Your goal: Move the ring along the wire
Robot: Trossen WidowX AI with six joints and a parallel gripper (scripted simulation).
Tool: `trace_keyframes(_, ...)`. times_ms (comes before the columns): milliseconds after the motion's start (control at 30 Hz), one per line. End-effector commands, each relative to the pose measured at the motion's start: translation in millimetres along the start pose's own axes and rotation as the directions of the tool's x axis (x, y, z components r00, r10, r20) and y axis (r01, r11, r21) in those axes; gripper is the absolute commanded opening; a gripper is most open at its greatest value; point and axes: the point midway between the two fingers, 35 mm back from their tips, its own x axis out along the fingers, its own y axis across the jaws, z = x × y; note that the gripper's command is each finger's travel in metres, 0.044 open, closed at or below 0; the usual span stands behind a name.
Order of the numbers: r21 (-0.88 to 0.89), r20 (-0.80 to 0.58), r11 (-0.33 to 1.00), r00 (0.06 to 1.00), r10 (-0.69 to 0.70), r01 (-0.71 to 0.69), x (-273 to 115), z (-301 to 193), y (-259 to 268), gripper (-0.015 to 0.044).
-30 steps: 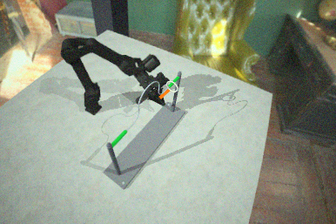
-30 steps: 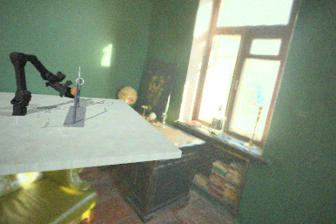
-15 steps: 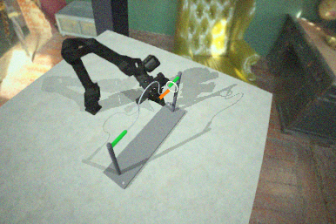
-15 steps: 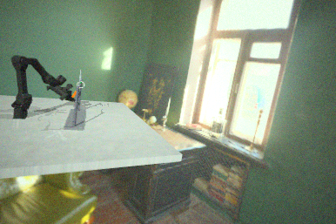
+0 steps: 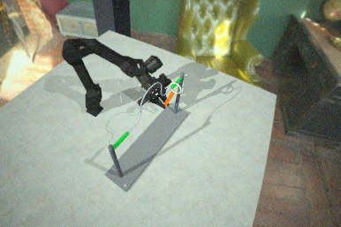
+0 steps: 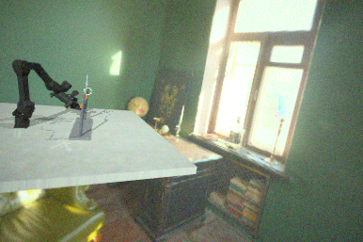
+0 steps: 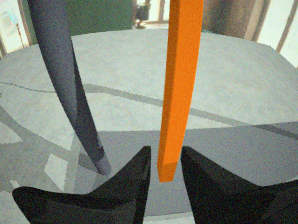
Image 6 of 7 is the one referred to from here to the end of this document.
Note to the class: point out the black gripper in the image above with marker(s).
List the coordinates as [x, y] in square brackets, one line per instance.
[68, 102]

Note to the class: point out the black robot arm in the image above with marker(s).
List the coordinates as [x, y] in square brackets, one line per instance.
[25, 107]

